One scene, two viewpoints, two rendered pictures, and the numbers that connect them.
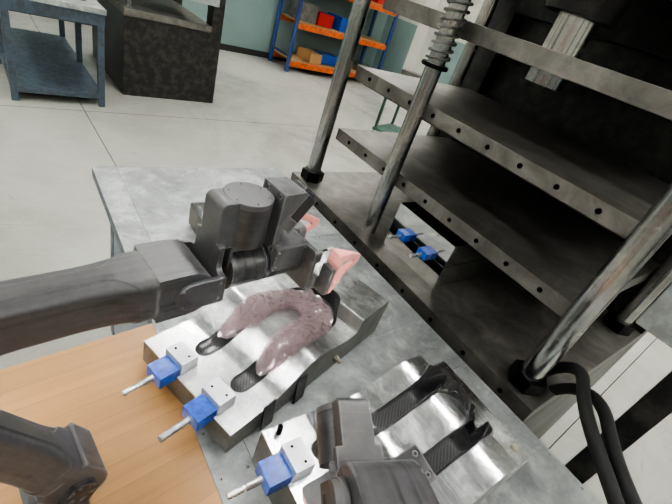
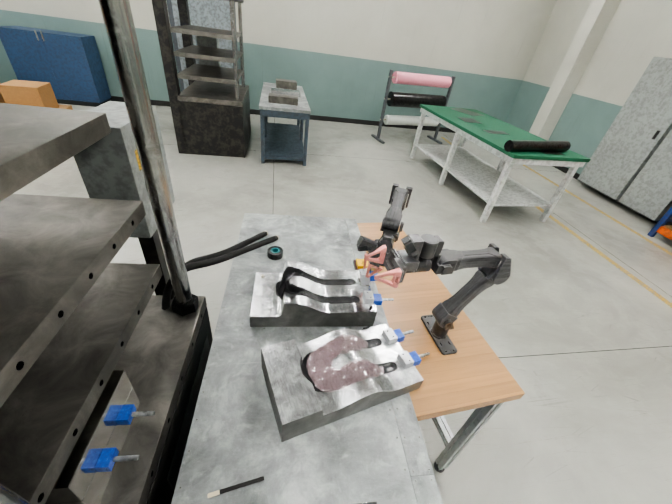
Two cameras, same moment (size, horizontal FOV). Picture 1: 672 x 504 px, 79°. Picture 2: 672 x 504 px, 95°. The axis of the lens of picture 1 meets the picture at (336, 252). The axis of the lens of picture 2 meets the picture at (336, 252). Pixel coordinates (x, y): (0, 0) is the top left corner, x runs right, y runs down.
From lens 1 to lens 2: 1.31 m
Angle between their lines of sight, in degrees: 105
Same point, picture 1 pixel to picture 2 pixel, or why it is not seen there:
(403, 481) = (391, 216)
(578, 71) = (21, 171)
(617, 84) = (55, 151)
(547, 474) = (243, 276)
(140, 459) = (415, 342)
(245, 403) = (376, 333)
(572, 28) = not seen: outside the picture
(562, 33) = not seen: outside the picture
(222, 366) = (384, 353)
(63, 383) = (453, 385)
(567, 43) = not seen: outside the picture
